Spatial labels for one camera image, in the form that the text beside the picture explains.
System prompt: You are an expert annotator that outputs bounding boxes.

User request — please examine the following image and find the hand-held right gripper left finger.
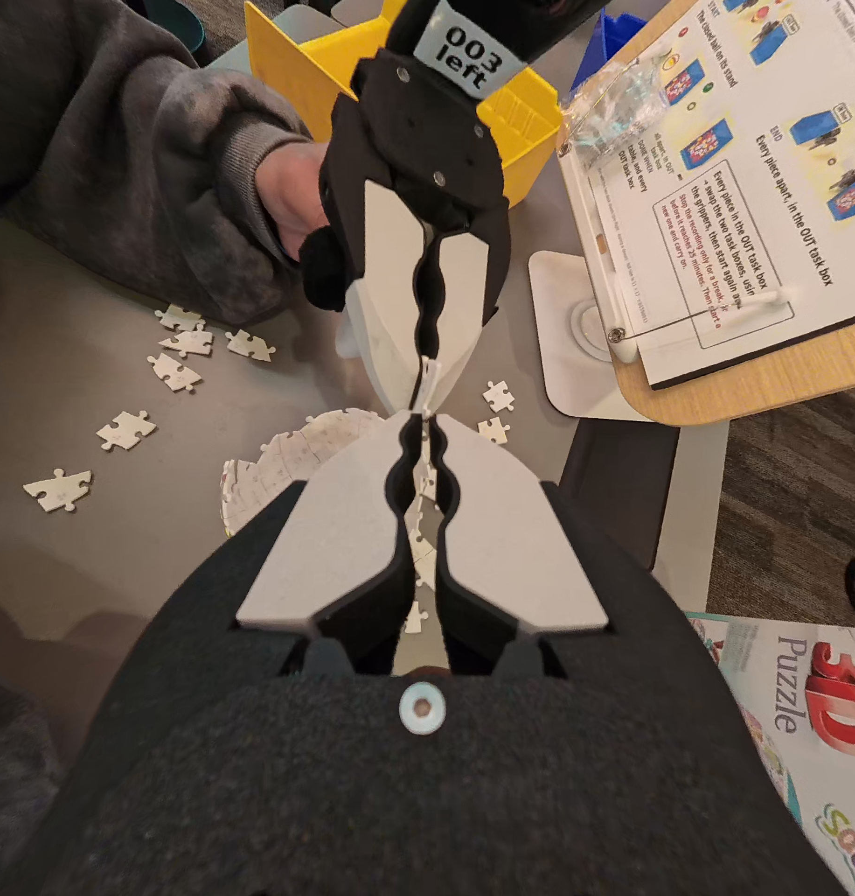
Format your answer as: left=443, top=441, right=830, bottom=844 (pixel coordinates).
left=236, top=413, right=425, bottom=639

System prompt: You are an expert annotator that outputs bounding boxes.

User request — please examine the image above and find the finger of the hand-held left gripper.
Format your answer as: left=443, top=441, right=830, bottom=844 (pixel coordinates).
left=428, top=229, right=491, bottom=403
left=344, top=187, right=437, bottom=410

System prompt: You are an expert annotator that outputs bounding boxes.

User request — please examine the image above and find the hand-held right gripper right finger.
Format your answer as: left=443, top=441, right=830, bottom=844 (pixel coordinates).
left=431, top=413, right=610, bottom=639

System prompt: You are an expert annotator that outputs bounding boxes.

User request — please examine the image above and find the partly built white puzzle ball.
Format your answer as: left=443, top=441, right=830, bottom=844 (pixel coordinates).
left=221, top=406, right=403, bottom=541

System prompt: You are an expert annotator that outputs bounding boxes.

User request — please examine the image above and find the person's left forearm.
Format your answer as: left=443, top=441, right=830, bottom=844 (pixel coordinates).
left=0, top=0, right=316, bottom=326

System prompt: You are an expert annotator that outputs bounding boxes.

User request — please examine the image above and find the colourful puzzle ball box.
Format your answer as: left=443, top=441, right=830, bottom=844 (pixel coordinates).
left=685, top=611, right=855, bottom=896

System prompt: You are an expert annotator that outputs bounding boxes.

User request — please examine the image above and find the person's left hand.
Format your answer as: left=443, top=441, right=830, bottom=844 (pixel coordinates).
left=256, top=138, right=330, bottom=263

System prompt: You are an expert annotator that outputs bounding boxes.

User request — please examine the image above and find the dark grey table flap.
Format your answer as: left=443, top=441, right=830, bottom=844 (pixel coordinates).
left=559, top=416, right=681, bottom=571

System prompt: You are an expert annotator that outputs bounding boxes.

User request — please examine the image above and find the yellow plastic bin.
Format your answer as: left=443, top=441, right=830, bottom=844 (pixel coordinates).
left=244, top=0, right=563, bottom=170

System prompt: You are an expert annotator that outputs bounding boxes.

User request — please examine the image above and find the clear plastic bag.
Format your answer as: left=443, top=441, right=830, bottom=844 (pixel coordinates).
left=559, top=56, right=669, bottom=158

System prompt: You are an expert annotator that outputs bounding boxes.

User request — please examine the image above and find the blue plastic bin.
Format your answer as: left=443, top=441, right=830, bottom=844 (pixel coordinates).
left=573, top=9, right=669, bottom=93

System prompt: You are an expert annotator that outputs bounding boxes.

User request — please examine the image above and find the white clamp bar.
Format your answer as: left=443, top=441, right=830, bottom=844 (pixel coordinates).
left=605, top=292, right=799, bottom=347

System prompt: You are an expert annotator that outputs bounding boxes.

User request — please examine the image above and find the wooden document board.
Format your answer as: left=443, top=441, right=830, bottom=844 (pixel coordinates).
left=558, top=0, right=855, bottom=429

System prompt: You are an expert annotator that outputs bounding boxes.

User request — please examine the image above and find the printed paper sheet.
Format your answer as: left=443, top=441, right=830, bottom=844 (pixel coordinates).
left=568, top=0, right=855, bottom=382

